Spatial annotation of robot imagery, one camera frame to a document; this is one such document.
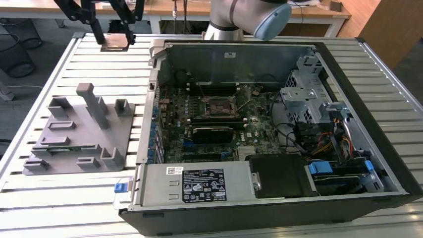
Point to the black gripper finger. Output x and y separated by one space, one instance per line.
99 32
130 32

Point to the silver CPU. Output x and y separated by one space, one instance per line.
114 42

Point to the CPU socket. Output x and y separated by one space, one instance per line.
218 109

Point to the black bag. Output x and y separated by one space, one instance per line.
115 27

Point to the black mesh waste bin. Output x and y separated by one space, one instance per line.
16 57
31 32

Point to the black RAM slot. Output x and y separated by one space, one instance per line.
215 92
218 120
215 87
239 127
215 84
218 125

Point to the grey parts rack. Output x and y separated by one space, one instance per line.
83 129

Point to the coin battery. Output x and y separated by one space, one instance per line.
255 92

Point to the green RAM stick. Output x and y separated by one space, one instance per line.
76 148

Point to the black graphics card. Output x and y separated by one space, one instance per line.
212 135

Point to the black expansion slot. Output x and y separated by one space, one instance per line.
202 157

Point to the green motherboard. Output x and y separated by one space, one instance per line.
264 129

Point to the silver disk bay cage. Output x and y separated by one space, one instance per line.
298 95

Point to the silver chipset heat sink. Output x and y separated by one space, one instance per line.
247 151

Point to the silver power supply unit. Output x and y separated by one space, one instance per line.
159 183

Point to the blue case latch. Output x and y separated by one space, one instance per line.
120 188

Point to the brown cardboard box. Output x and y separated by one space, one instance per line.
336 6

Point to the black plastic shroud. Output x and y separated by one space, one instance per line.
280 173

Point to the wooden cabinet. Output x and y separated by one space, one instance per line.
390 29

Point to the blue disk carrier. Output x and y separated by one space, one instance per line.
320 168

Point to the black PC case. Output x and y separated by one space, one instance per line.
231 223

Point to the small blue latch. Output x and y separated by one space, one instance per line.
368 166

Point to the wooden desk white frame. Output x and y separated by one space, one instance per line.
323 13
32 8

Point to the silver drive bracket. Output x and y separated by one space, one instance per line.
350 124

